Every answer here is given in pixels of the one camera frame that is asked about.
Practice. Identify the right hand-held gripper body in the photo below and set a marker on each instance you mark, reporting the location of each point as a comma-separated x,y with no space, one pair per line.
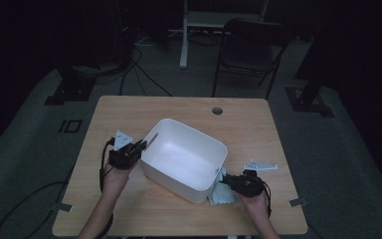
248,184

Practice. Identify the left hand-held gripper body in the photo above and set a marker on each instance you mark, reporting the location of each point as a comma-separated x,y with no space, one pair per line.
124,157

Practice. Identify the light blue cloth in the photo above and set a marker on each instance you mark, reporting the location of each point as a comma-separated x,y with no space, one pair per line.
222,195

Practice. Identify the white plastic bin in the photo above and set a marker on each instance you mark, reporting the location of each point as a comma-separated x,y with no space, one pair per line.
185,159

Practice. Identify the person's right hand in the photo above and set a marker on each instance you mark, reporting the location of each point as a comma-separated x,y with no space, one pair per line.
253,204

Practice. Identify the person's left hand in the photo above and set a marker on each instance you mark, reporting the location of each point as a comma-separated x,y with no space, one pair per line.
116,181

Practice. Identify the grey tape strip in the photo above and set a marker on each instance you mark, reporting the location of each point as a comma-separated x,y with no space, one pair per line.
62,207
297,201

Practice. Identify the black stand base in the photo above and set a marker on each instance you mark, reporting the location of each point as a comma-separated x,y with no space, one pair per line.
71,88
308,103

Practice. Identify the black folding chair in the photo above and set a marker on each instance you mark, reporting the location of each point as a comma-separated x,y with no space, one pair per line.
248,56

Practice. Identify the white metal desk frame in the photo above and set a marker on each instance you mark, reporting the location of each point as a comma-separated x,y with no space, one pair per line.
184,40

